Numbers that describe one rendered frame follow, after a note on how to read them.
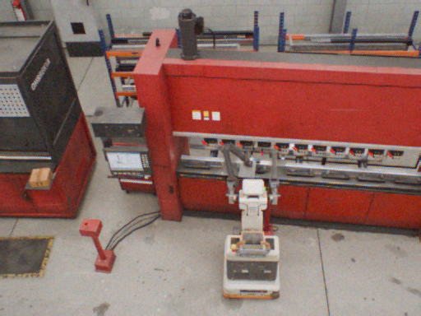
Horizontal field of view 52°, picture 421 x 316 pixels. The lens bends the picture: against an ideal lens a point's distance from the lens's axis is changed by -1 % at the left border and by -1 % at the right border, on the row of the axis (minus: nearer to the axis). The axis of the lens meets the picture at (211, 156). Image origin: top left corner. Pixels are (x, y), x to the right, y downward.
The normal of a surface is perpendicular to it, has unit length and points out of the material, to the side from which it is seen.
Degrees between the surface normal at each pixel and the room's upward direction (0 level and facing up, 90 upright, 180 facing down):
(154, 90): 90
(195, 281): 0
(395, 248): 0
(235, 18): 90
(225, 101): 90
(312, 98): 90
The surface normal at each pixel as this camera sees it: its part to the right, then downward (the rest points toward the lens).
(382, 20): -0.06, 0.70
